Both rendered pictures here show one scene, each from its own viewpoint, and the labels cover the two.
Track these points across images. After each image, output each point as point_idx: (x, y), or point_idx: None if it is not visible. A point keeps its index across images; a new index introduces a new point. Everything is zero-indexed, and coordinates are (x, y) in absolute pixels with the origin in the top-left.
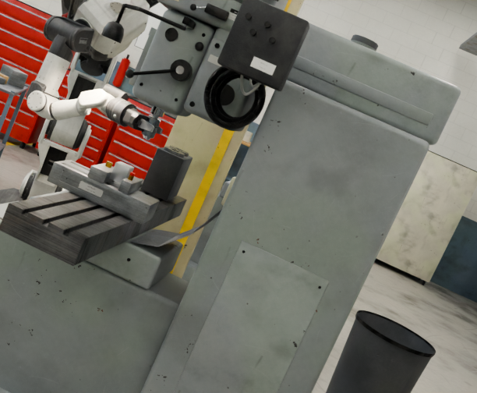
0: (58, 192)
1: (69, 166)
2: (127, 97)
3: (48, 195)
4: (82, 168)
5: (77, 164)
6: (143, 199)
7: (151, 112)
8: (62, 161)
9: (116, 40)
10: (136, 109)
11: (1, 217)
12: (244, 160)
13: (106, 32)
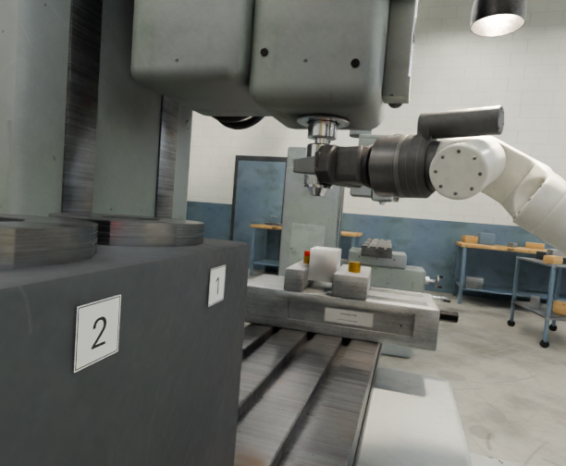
0: (460, 438)
1: (407, 293)
2: (418, 120)
3: (446, 403)
4: (394, 297)
5: (414, 303)
6: (273, 278)
7: (330, 141)
8: (428, 298)
9: (473, 30)
10: (375, 141)
11: (493, 460)
12: (190, 153)
13: (500, 26)
